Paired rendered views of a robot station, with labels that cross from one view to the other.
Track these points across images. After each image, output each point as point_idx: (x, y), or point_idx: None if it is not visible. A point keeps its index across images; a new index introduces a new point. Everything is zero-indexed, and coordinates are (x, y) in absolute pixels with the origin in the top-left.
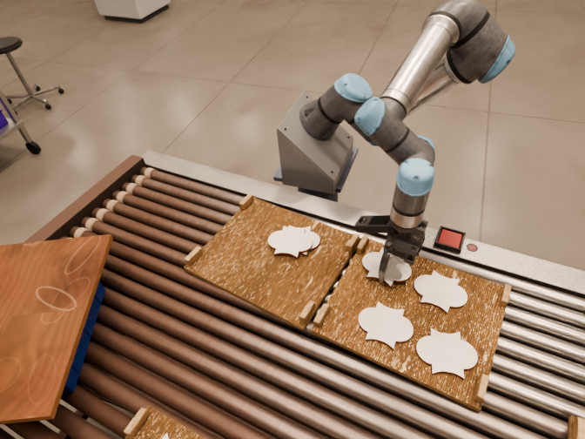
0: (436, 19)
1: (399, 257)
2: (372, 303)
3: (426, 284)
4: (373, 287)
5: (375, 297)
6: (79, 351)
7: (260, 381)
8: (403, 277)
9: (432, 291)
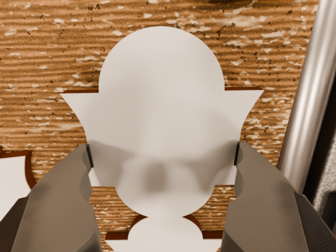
0: None
1: (226, 169)
2: (16, 136)
3: (166, 237)
4: (72, 115)
5: (44, 137)
6: None
7: None
8: (142, 206)
9: (152, 251)
